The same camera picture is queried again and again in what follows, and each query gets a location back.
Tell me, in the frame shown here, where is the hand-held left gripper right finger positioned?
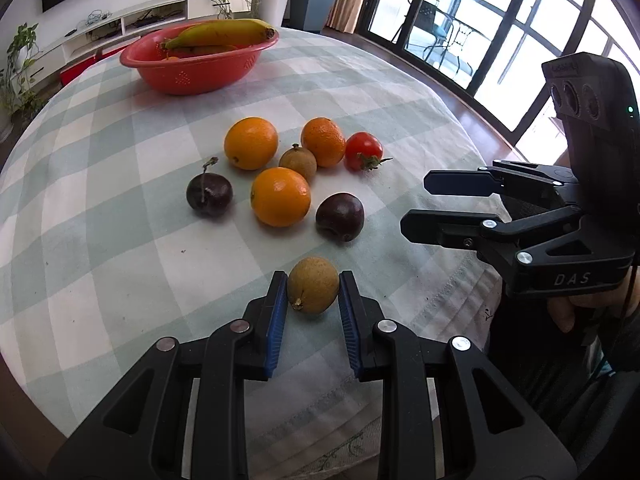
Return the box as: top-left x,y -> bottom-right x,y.
337,270 -> 578,480

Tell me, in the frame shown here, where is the person's right hand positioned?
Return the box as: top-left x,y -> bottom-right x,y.
546,270 -> 640,335

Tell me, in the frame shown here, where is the brown round fruit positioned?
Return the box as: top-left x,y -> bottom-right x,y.
278,143 -> 318,182
287,256 -> 341,316

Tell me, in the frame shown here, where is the black-framed glass sliding door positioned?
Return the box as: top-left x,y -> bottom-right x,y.
367,0 -> 640,151

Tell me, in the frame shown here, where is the red tomato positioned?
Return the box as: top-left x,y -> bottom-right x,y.
344,131 -> 394,172

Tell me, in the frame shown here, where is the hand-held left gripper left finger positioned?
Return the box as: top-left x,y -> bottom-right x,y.
47,270 -> 289,480

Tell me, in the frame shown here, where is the metal balcony table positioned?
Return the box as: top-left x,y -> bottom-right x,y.
425,0 -> 481,76

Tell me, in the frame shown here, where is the balcony chair with teal cushion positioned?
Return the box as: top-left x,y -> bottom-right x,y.
392,0 -> 451,56

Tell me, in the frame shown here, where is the bumpy mandarin orange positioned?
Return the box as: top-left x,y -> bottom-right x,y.
300,116 -> 347,168

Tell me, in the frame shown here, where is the red storage box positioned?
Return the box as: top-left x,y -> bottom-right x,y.
60,55 -> 98,86
100,42 -> 141,59

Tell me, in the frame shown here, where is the red plastic bowl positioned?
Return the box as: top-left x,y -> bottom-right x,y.
120,22 -> 280,96

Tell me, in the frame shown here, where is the green checked tablecloth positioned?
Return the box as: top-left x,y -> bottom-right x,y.
0,25 -> 506,480

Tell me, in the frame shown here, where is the dark purple round fruit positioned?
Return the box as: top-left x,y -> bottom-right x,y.
186,156 -> 234,218
315,192 -> 365,242

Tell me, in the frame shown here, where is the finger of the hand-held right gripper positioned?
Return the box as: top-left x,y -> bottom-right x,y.
422,160 -> 576,198
400,204 -> 583,261

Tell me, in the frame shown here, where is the white television cabinet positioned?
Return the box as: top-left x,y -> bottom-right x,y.
30,0 -> 256,68

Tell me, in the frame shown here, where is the dark device with cables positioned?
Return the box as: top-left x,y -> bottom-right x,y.
132,10 -> 183,26

